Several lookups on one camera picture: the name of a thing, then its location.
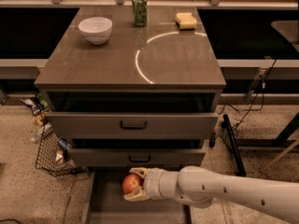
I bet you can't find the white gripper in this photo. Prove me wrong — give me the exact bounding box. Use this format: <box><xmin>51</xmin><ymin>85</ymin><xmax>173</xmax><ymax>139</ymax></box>
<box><xmin>123</xmin><ymin>167</ymin><xmax>179</xmax><ymax>202</ymax></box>

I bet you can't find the red apple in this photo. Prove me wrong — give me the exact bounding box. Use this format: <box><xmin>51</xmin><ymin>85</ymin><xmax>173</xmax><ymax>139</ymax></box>
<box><xmin>122</xmin><ymin>174</ymin><xmax>144</xmax><ymax>194</ymax></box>

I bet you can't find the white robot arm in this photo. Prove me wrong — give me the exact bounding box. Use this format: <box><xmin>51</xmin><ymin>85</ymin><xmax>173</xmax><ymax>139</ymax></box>
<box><xmin>122</xmin><ymin>166</ymin><xmax>299</xmax><ymax>224</ymax></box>

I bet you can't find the bottom grey drawer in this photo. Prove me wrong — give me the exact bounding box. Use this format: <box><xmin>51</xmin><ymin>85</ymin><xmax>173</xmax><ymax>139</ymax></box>
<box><xmin>81</xmin><ymin>168</ymin><xmax>192</xmax><ymax>224</ymax></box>

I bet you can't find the grey drawer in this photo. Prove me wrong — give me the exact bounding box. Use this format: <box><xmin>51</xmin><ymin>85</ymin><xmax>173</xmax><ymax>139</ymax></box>
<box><xmin>81</xmin><ymin>168</ymin><xmax>192</xmax><ymax>224</ymax></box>
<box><xmin>68</xmin><ymin>140</ymin><xmax>205</xmax><ymax>167</ymax></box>
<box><xmin>47</xmin><ymin>112</ymin><xmax>218</xmax><ymax>140</ymax></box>

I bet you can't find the middle grey drawer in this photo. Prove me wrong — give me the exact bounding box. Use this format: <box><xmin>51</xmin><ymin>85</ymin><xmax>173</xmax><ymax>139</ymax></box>
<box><xmin>68</xmin><ymin>140</ymin><xmax>205</xmax><ymax>167</ymax></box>

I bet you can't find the grey drawer cabinet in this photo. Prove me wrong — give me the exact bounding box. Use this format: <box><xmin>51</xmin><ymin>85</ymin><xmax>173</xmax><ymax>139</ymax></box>
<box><xmin>34</xmin><ymin>5</ymin><xmax>226</xmax><ymax>175</ymax></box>

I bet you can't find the top grey drawer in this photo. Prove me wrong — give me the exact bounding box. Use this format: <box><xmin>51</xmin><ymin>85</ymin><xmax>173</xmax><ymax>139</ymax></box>
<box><xmin>47</xmin><ymin>112</ymin><xmax>218</xmax><ymax>140</ymax></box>

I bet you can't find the black table leg bar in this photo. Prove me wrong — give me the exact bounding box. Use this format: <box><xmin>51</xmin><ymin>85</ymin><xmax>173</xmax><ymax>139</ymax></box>
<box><xmin>223</xmin><ymin>114</ymin><xmax>247</xmax><ymax>177</ymax></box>

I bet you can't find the snack bags pile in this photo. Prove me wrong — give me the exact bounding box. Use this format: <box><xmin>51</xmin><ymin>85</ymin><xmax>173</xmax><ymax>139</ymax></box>
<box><xmin>21</xmin><ymin>96</ymin><xmax>51</xmax><ymax>143</ymax></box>

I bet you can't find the white bowl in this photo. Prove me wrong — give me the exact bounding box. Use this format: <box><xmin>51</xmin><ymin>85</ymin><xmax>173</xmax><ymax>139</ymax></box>
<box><xmin>78</xmin><ymin>17</ymin><xmax>112</xmax><ymax>45</ymax></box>

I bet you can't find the yellow sponge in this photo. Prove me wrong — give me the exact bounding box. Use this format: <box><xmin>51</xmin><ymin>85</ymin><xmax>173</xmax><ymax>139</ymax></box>
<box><xmin>176</xmin><ymin>12</ymin><xmax>197</xmax><ymax>30</ymax></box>

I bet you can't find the green soda can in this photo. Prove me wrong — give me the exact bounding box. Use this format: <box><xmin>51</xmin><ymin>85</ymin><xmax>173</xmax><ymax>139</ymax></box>
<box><xmin>132</xmin><ymin>0</ymin><xmax>147</xmax><ymax>27</ymax></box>

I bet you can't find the black wire basket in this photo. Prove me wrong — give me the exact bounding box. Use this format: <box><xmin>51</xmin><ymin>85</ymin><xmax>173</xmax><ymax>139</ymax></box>
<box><xmin>36</xmin><ymin>131</ymin><xmax>85</xmax><ymax>177</ymax></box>

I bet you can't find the black cable on floor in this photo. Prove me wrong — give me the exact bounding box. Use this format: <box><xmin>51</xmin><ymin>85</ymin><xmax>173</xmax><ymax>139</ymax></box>
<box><xmin>214</xmin><ymin>59</ymin><xmax>278</xmax><ymax>142</ymax></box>

